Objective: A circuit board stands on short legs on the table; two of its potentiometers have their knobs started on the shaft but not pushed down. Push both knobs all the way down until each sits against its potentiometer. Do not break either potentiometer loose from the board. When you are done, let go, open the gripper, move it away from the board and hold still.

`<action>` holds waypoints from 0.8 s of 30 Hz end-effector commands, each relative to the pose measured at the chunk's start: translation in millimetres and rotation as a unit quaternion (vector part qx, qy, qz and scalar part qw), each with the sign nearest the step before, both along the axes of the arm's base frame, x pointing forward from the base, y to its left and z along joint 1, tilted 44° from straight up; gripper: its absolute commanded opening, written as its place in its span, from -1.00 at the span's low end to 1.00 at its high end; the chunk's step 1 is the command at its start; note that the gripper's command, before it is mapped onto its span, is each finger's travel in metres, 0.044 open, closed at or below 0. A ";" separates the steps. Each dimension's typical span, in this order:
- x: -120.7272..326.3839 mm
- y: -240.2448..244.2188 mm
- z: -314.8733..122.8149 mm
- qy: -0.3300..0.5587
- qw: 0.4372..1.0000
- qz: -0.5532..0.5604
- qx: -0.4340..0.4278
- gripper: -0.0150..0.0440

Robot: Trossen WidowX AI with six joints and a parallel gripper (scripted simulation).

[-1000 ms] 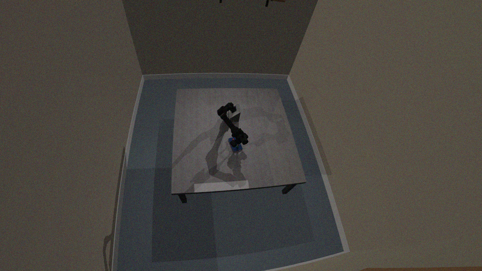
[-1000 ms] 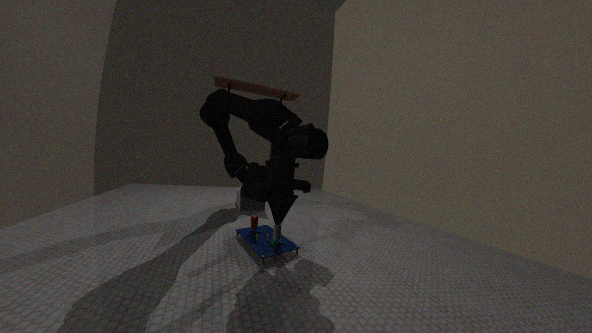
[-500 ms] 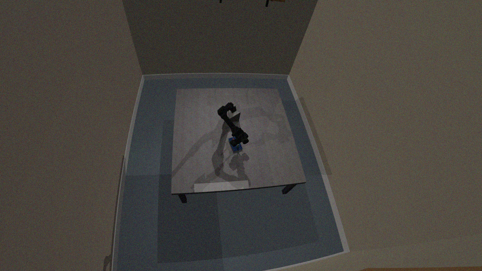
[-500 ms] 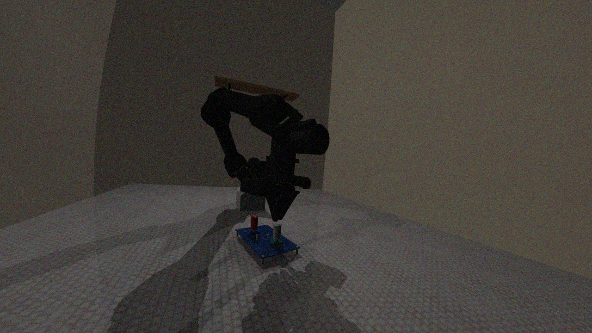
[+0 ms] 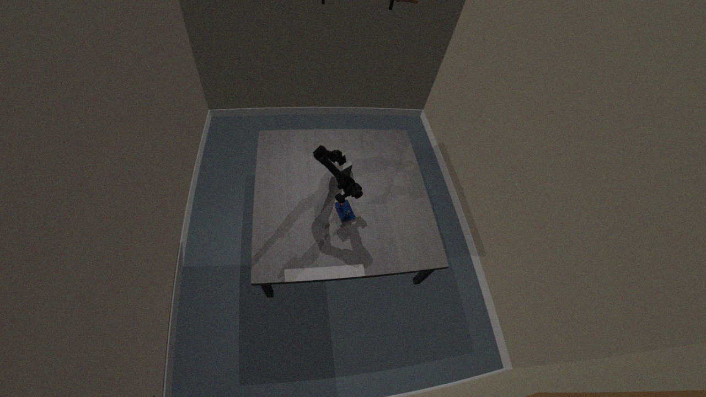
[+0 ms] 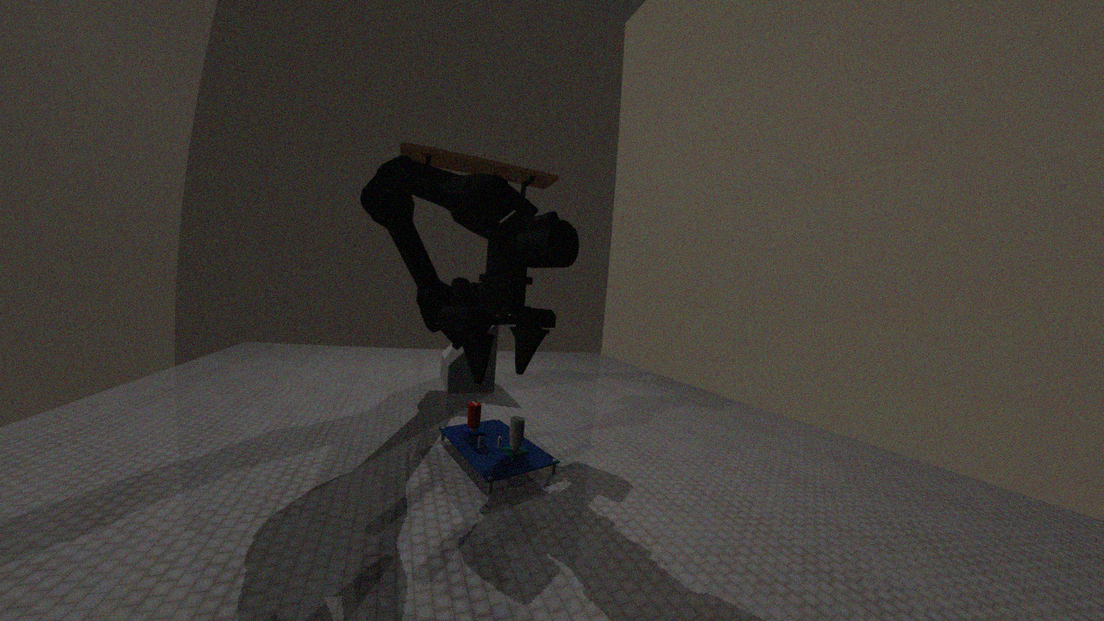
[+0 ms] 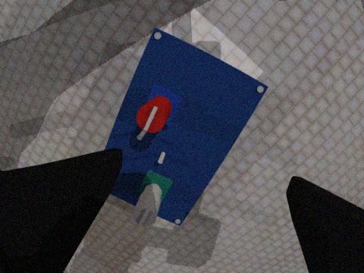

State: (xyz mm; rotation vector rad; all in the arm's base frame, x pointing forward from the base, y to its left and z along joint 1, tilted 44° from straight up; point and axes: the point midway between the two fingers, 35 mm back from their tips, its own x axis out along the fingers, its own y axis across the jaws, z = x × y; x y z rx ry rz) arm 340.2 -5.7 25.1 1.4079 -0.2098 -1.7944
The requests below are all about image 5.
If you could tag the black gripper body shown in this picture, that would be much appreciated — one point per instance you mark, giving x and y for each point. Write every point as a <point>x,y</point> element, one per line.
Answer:
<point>341,198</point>

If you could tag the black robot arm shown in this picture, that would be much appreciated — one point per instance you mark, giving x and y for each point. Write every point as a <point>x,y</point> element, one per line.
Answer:
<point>345,181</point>

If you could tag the blue circuit board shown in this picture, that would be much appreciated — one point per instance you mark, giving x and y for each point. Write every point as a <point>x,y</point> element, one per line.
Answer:
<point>345,211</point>

